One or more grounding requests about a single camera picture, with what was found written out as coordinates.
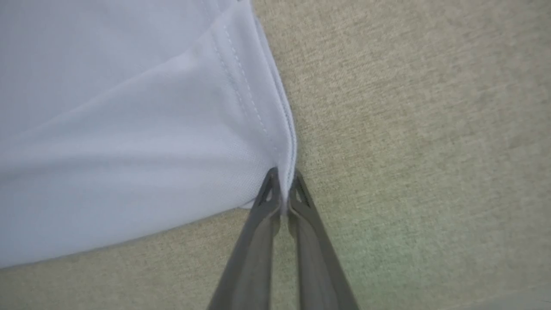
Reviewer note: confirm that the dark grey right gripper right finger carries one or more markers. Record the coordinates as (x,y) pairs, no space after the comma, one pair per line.
(318,267)

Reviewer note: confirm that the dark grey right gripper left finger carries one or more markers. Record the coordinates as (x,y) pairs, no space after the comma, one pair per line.
(252,258)

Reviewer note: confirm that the light blue garment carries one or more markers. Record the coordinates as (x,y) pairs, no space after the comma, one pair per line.
(129,129)

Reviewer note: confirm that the grey fabric sofa cushion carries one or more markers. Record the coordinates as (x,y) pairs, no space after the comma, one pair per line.
(409,150)

